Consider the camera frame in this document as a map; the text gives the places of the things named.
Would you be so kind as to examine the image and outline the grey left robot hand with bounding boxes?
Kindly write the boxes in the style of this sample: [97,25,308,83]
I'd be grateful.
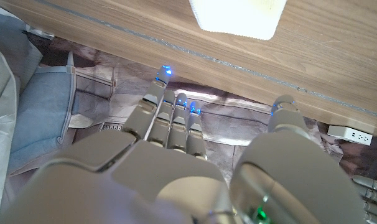
[351,174,377,224]

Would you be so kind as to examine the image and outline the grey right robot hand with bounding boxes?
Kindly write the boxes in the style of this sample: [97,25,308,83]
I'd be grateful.
[0,65,366,224]

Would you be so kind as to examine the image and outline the printed sofa backdrop cloth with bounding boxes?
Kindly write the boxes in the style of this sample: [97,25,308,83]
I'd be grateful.
[0,6,377,194]

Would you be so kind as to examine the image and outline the pale yellow sponge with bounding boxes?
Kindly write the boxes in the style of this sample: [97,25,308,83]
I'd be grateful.
[188,0,288,41]

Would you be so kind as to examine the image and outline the white power strip box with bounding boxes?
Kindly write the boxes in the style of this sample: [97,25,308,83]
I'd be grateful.
[327,124,373,146]

